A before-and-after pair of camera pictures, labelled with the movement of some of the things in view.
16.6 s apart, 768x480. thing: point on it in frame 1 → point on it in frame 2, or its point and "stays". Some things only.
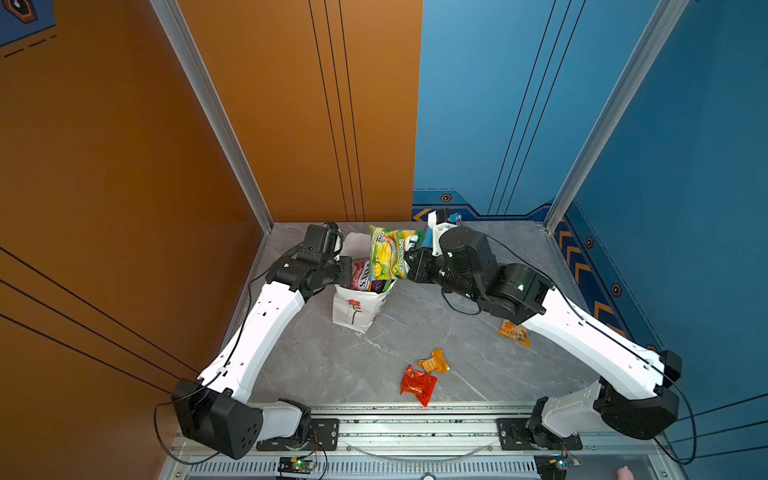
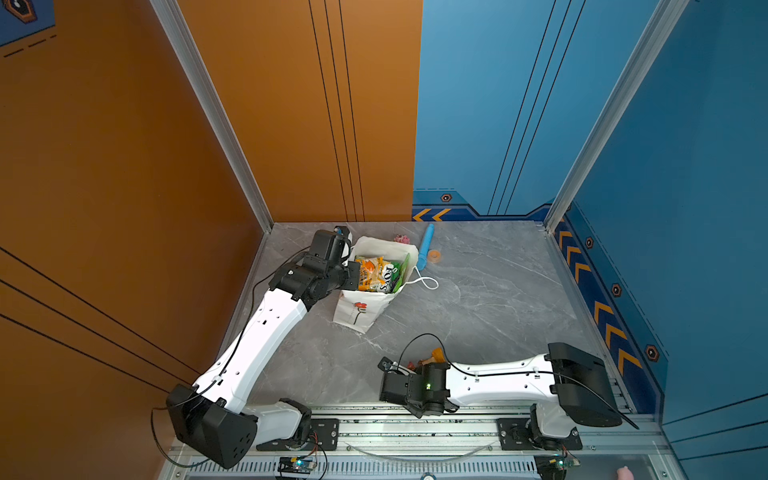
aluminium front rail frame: x=430 y=444 stays
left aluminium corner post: x=171 y=18 stays
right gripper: x=418 y=271 → x=413 y=411
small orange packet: x=518 y=332 → x=370 y=272
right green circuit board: x=554 y=467 stays
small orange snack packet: x=435 y=363 stays
